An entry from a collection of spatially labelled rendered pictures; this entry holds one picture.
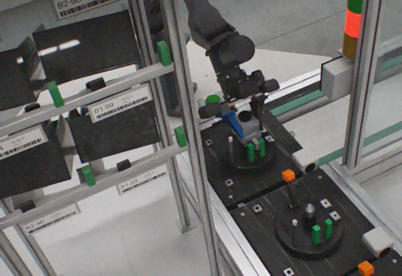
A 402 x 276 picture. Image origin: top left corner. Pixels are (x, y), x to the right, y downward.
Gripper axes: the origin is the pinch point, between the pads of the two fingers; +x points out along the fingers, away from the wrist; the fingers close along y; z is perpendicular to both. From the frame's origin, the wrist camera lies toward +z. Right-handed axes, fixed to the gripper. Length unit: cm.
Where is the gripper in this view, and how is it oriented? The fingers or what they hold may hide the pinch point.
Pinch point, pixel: (247, 120)
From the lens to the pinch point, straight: 115.6
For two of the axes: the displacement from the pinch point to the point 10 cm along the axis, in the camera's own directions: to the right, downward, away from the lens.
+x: 3.7, 9.3, 0.7
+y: 8.9, -3.7, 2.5
